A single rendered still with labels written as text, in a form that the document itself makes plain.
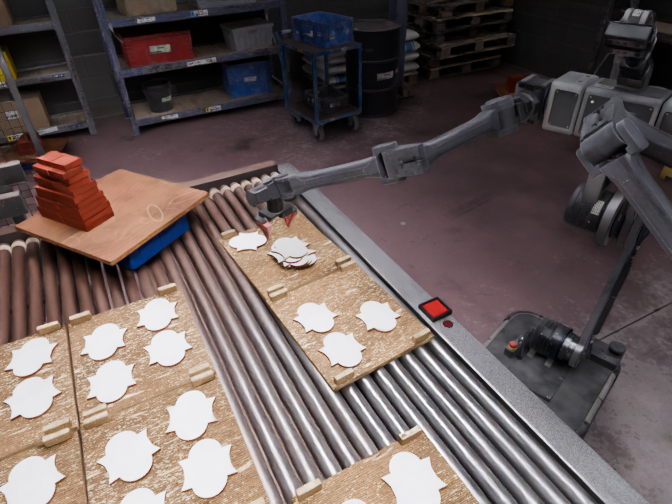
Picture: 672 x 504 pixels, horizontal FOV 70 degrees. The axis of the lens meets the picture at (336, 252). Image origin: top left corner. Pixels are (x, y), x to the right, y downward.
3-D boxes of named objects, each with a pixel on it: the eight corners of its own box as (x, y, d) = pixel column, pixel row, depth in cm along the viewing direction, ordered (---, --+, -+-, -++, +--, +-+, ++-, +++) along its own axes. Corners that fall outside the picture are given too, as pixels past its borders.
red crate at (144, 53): (185, 49, 531) (180, 22, 515) (195, 59, 499) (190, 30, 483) (123, 58, 508) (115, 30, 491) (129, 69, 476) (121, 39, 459)
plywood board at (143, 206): (120, 172, 213) (119, 168, 212) (209, 196, 194) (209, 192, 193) (16, 230, 178) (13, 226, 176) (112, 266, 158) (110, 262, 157)
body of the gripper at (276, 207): (258, 215, 164) (256, 196, 159) (280, 203, 170) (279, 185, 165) (271, 222, 160) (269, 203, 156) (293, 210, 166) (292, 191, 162)
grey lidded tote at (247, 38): (262, 39, 559) (259, 17, 545) (276, 45, 535) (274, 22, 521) (222, 46, 538) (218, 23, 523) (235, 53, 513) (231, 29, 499)
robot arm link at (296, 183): (409, 175, 136) (399, 138, 132) (402, 182, 131) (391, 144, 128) (290, 199, 159) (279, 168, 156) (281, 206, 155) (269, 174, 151)
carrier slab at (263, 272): (298, 214, 200) (298, 211, 199) (354, 265, 172) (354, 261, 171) (219, 243, 185) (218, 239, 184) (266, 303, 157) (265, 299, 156)
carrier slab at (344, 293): (356, 267, 171) (356, 263, 170) (433, 339, 143) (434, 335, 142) (266, 305, 156) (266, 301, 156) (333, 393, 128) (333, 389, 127)
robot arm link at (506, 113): (528, 117, 145) (525, 99, 143) (512, 127, 139) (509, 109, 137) (500, 122, 152) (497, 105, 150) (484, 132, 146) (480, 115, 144)
